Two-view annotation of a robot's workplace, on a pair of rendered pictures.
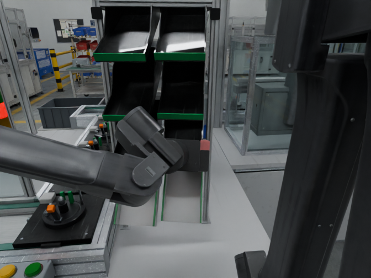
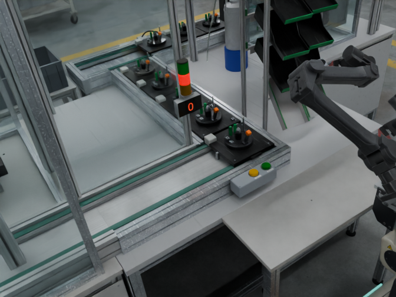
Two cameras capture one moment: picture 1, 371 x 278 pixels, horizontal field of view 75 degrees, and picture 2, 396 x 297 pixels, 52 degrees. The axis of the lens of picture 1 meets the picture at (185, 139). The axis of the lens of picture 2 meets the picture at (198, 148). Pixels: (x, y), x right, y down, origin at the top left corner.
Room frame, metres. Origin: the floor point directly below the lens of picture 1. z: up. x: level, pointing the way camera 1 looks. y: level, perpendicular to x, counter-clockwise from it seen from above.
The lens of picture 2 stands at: (-0.67, 1.25, 2.16)
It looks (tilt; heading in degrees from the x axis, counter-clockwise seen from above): 38 degrees down; 336
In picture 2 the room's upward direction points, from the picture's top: 6 degrees counter-clockwise
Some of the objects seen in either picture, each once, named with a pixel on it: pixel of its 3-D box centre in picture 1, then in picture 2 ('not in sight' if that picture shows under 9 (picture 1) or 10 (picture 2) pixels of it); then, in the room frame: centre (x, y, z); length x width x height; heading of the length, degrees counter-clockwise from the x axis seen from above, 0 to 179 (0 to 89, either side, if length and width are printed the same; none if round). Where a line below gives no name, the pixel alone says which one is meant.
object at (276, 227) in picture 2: not in sight; (296, 173); (0.46, 0.26, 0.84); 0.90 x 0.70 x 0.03; 95
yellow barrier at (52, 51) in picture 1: (75, 63); not in sight; (8.51, 3.72, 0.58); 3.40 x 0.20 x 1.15; 5
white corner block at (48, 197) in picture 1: (48, 199); (210, 139); (0.77, 0.54, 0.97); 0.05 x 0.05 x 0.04; 6
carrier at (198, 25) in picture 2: not in sight; (210, 18); (2.09, -0.19, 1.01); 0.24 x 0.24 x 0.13; 6
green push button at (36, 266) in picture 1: (33, 270); (266, 166); (0.47, 0.43, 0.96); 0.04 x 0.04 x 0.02
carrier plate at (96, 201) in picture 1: (65, 217); (238, 142); (0.69, 0.44, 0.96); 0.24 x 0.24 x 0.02; 6
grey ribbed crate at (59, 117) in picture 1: (75, 111); not in sight; (2.66, 1.26, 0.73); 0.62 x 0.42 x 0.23; 96
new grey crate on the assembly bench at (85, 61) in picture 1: (81, 62); not in sight; (5.99, 2.48, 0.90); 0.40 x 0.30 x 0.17; 7
